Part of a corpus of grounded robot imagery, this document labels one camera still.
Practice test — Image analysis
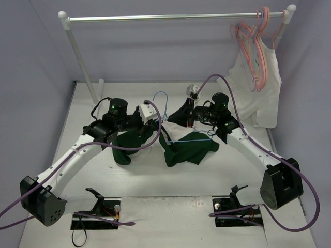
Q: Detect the blue plastic hanger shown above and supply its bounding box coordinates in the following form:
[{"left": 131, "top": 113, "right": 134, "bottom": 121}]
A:
[{"left": 152, "top": 91, "right": 215, "bottom": 141}]

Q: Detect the white and green t-shirt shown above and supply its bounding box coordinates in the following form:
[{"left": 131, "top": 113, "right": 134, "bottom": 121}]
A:
[{"left": 112, "top": 121, "right": 219, "bottom": 167}]

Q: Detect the pink plastic hanger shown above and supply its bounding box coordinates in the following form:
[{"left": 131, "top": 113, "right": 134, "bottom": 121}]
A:
[{"left": 230, "top": 7, "right": 270, "bottom": 92}]

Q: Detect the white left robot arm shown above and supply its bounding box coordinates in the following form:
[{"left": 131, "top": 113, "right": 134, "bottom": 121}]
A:
[{"left": 20, "top": 98, "right": 159, "bottom": 227}]

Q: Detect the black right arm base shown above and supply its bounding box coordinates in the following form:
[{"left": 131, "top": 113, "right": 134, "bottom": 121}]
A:
[{"left": 208, "top": 185, "right": 264, "bottom": 228}]

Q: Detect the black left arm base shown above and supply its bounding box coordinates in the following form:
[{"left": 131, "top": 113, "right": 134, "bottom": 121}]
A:
[{"left": 70, "top": 187, "right": 122, "bottom": 247}]

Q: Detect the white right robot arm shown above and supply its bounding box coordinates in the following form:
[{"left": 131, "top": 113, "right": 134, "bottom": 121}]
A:
[{"left": 168, "top": 93, "right": 303, "bottom": 210}]

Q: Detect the pink hanger under garment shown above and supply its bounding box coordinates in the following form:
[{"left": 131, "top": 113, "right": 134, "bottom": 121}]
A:
[{"left": 264, "top": 10, "right": 287, "bottom": 50}]

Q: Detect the white hanging garment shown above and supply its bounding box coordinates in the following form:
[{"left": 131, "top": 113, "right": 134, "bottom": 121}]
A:
[{"left": 225, "top": 42, "right": 282, "bottom": 129}]

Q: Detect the white clothes rack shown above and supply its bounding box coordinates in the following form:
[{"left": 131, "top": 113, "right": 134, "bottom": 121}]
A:
[{"left": 57, "top": 4, "right": 297, "bottom": 105}]

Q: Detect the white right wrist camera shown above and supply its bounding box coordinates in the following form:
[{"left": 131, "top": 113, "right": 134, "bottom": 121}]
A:
[{"left": 186, "top": 84, "right": 200, "bottom": 101}]

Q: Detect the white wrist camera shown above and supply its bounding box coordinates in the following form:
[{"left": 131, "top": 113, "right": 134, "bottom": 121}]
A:
[
  {"left": 139, "top": 104, "right": 158, "bottom": 124},
  {"left": 186, "top": 84, "right": 200, "bottom": 101}
]

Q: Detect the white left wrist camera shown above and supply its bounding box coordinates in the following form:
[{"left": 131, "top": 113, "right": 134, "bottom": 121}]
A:
[{"left": 139, "top": 104, "right": 158, "bottom": 124}]

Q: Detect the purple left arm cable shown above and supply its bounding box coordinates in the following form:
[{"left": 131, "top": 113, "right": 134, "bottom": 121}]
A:
[{"left": 0, "top": 99, "right": 163, "bottom": 230}]

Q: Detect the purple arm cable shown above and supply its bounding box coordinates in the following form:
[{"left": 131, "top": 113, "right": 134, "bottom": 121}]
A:
[
  {"left": 0, "top": 99, "right": 163, "bottom": 230},
  {"left": 196, "top": 74, "right": 321, "bottom": 232}
]

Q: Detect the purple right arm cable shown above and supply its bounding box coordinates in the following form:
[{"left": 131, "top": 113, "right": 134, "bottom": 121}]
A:
[{"left": 196, "top": 74, "right": 321, "bottom": 232}]

